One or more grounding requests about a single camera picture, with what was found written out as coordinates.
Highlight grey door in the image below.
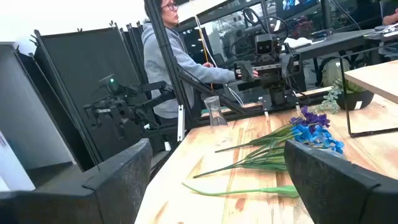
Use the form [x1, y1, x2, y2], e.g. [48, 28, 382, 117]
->
[0, 42, 75, 170]

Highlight person's eyeglasses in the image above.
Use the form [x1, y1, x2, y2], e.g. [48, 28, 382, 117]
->
[160, 1, 178, 12]

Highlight blue artificial flower bunch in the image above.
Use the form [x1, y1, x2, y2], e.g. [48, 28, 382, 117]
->
[192, 123, 345, 179]

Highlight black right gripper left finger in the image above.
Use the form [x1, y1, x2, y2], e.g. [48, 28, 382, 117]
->
[0, 138, 153, 224]

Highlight computer monitor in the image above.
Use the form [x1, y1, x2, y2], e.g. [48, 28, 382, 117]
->
[275, 0, 321, 20]

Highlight green flower stem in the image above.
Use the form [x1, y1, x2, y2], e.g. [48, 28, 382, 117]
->
[182, 182, 300, 199]

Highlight yellow cable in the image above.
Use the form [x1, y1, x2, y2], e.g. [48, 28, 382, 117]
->
[198, 18, 215, 91]

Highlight clear glass vase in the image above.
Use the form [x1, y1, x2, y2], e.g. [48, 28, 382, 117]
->
[203, 95, 229, 134]

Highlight grey desk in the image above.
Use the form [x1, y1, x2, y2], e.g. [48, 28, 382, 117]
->
[292, 28, 379, 94]

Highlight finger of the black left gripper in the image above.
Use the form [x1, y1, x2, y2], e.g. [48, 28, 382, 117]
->
[280, 53, 295, 78]
[233, 60, 255, 83]

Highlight succulent plant in black pot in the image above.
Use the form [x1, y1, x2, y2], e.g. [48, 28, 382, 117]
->
[317, 78, 376, 115]

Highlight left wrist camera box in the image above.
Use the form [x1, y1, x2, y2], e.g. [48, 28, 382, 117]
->
[254, 33, 275, 56]

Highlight person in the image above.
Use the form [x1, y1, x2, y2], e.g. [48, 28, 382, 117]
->
[382, 8, 398, 26]
[141, 0, 259, 150]

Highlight white cable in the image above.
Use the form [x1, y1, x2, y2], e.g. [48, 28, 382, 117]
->
[194, 15, 245, 106]

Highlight grey-green backpack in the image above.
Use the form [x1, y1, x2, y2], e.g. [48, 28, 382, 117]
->
[320, 57, 343, 88]

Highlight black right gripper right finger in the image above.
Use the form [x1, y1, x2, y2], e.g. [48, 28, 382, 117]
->
[284, 139, 398, 224]

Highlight wooden shelf with black frame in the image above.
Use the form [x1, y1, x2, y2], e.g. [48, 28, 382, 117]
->
[339, 46, 398, 138]

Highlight black folding partition panels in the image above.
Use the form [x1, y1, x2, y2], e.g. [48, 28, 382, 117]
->
[29, 21, 150, 172]

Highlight white cloth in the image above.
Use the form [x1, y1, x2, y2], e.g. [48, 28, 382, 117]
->
[284, 37, 312, 49]

